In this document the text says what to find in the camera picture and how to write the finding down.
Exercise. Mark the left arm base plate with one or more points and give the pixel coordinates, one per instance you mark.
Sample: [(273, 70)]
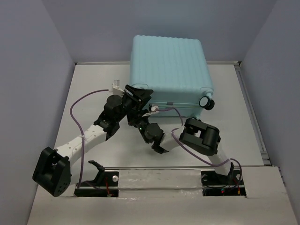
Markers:
[(105, 184)]

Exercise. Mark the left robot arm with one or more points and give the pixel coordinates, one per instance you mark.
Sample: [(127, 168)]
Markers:
[(53, 169)]

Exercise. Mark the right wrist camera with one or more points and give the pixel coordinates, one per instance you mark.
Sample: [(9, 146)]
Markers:
[(153, 109)]

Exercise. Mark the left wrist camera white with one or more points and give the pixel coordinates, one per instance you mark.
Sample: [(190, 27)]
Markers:
[(115, 89)]

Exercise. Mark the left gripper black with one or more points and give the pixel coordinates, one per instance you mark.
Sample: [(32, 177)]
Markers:
[(141, 97)]

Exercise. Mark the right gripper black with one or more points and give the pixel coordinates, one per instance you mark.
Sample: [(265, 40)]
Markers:
[(134, 116)]

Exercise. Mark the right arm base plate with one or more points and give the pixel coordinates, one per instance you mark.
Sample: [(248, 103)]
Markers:
[(212, 185)]

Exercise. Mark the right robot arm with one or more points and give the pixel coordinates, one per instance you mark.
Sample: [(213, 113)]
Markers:
[(199, 139)]

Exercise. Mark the light blue hard-shell suitcase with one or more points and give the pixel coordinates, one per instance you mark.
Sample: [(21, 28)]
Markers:
[(177, 72)]

